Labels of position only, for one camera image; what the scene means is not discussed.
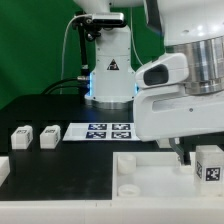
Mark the marker sheet with tags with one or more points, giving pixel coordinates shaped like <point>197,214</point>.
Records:
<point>100,132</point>

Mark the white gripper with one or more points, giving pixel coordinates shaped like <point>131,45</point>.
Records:
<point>171,116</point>

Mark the white front fence bar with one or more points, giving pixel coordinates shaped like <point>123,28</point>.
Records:
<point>153,211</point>

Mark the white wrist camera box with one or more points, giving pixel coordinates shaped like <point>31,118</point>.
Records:
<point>168,69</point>

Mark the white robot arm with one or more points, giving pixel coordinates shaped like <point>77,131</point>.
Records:
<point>179,94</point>

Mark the white left fence piece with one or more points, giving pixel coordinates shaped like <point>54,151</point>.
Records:
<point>4,169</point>

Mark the white square tabletop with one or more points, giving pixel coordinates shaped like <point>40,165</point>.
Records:
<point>141,175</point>

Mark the camera on black stand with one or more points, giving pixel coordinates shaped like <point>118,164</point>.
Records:
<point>89,27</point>

